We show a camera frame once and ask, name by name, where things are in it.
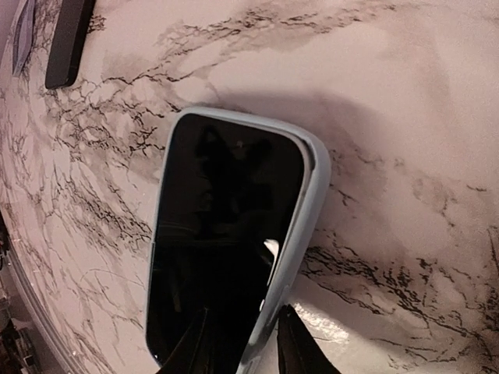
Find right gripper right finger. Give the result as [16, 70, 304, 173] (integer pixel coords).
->
[277, 305, 340, 374]

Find front aluminium rail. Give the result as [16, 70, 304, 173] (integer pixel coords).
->
[1, 222, 84, 373]

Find light blue phone case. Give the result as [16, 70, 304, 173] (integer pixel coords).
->
[146, 107, 331, 373]

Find black phone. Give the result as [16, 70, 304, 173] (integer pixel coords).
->
[146, 113, 306, 373]
[44, 0, 96, 90]

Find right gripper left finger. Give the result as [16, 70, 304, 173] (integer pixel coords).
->
[157, 309, 241, 374]

